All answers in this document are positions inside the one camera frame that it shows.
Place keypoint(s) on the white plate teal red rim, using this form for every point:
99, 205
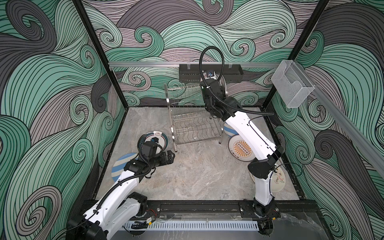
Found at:
158, 136

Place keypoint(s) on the sunburst plate red green rim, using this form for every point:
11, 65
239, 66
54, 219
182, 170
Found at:
240, 149

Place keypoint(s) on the clear acrylic wall holder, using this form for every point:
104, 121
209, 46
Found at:
292, 83

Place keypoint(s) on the white slotted cable duct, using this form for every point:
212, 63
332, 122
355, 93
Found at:
203, 226

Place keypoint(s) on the cream plate small drawings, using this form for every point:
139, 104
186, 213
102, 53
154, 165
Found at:
278, 180

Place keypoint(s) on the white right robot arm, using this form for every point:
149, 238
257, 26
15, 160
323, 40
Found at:
266, 152

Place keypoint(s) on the steel two-tier dish rack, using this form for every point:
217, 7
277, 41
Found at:
190, 122

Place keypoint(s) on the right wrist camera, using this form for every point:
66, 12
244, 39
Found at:
210, 74

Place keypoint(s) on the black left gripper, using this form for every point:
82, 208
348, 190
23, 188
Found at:
170, 159

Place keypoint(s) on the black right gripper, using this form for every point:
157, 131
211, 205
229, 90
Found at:
207, 98

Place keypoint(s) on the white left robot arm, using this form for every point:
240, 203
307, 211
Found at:
107, 216

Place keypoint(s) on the blue white striped plate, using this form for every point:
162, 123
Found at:
229, 131

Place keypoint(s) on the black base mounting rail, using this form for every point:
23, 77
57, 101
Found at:
165, 209

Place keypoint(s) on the black wall-mounted tray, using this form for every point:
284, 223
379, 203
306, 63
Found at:
190, 73

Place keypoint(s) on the blue cream striped plate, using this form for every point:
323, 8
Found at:
119, 165

